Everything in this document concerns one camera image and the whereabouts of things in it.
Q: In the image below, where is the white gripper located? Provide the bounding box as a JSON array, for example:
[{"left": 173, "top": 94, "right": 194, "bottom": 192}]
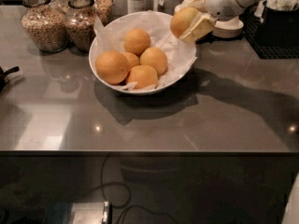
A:
[{"left": 179, "top": 0, "right": 245, "bottom": 43}]

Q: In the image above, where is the yellowish orange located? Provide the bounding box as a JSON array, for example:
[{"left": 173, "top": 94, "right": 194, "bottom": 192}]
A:
[{"left": 170, "top": 7, "right": 199, "bottom": 38}]

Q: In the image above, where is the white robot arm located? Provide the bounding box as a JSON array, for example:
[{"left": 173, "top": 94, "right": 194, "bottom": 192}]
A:
[{"left": 180, "top": 0, "right": 299, "bottom": 224}]

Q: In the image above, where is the white paper bowl liner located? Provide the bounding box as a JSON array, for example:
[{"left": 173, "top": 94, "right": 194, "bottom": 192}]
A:
[{"left": 93, "top": 9, "right": 198, "bottom": 91}]

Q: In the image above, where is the white ceramic bowl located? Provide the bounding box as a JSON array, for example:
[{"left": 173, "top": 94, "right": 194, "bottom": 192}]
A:
[{"left": 88, "top": 10, "right": 198, "bottom": 96}]

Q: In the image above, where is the stack of paper bowls right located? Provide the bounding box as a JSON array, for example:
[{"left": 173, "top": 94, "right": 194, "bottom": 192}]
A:
[{"left": 212, "top": 17, "right": 244, "bottom": 38}]

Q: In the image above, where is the black rubber mesh mat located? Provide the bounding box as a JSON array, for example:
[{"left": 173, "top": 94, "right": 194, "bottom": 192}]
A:
[{"left": 237, "top": 13, "right": 299, "bottom": 61}]

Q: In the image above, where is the orange right middle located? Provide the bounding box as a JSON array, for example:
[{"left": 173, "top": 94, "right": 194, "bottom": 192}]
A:
[{"left": 140, "top": 47, "right": 168, "bottom": 76}]

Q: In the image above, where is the orange back middle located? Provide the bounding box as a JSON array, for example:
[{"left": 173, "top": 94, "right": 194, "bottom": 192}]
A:
[{"left": 123, "top": 29, "right": 151, "bottom": 56}]

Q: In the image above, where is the black container with napkins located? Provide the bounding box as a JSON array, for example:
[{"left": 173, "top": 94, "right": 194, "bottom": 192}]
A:
[{"left": 255, "top": 0, "right": 299, "bottom": 47}]

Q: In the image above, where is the small orange in centre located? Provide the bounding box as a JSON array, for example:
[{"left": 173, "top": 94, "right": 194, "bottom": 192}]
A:
[{"left": 123, "top": 51, "right": 140, "bottom": 69}]

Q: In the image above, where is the orange front middle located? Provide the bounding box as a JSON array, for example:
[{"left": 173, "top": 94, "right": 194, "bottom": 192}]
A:
[{"left": 126, "top": 65, "right": 158, "bottom": 90}]

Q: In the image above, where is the glass jar of grains back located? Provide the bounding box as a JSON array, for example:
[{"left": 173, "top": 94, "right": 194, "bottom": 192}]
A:
[{"left": 93, "top": 0, "right": 113, "bottom": 24}]

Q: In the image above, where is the glass jar of grains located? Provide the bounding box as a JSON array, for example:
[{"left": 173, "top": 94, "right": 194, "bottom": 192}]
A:
[
  {"left": 93, "top": 0, "right": 113, "bottom": 24},
  {"left": 64, "top": 0, "right": 96, "bottom": 52},
  {"left": 21, "top": 0, "right": 68, "bottom": 53}
]

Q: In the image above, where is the large orange front left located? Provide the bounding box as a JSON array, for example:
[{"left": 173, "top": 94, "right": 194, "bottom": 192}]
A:
[{"left": 95, "top": 50, "right": 129, "bottom": 85}]

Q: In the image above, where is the glass jar of grains middle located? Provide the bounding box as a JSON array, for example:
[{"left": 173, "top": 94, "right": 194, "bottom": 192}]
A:
[{"left": 64, "top": 0, "right": 96, "bottom": 52}]

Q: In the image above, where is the glass jar of grains left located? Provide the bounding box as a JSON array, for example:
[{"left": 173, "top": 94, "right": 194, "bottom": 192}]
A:
[{"left": 21, "top": 0, "right": 68, "bottom": 53}]

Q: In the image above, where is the silver box under table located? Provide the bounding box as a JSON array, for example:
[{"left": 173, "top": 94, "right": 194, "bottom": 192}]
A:
[{"left": 67, "top": 202, "right": 111, "bottom": 224}]

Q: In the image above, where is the black handle at left edge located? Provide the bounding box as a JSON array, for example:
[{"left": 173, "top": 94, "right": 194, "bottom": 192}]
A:
[{"left": 0, "top": 66, "right": 20, "bottom": 91}]

